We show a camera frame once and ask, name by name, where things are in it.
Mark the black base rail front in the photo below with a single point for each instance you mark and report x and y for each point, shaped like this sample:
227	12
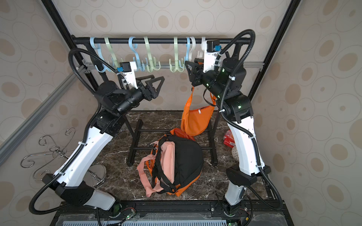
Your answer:
176	213

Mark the orange backpack bottom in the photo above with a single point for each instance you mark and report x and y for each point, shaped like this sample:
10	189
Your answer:
175	163

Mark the patterned round ball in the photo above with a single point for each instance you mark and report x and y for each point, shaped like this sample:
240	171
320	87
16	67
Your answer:
235	154

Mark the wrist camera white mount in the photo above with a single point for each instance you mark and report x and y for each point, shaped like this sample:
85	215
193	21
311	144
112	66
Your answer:
126	74
212	51

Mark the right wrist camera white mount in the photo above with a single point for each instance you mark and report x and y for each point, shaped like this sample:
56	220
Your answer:
212	51

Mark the chrome jewelry stand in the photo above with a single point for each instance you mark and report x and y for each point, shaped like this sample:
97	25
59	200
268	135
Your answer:
95	175

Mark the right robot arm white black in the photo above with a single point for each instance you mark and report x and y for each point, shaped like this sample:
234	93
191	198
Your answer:
236	109

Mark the dark grey clothes rack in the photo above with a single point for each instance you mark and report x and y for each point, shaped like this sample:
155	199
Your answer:
211	128

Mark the aluminium rail left wall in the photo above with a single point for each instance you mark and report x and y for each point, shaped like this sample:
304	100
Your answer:
17	137

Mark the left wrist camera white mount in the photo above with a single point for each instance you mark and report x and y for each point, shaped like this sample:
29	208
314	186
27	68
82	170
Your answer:
126	74

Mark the black sling bag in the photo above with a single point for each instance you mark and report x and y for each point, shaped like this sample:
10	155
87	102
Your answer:
188	162

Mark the black corner frame post right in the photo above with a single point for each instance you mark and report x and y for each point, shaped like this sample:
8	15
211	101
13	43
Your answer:
286	20

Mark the red snack packet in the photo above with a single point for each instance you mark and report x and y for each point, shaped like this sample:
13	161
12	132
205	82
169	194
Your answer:
228	139

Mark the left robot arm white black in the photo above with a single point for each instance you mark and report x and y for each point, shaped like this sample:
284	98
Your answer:
114	103

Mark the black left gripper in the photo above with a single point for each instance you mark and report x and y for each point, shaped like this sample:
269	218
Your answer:
145	91

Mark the pink sling bag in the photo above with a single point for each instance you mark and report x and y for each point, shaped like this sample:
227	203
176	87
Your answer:
157	170

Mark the orange sling bag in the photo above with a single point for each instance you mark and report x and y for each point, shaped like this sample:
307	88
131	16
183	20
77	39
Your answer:
195	122

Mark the light green hook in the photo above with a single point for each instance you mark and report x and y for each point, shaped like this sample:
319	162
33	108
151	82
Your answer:
115	61
151	62
177	66

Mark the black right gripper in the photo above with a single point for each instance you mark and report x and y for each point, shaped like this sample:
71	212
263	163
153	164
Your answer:
198	75

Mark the white hook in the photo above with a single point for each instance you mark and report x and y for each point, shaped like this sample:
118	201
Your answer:
193	46
203	47

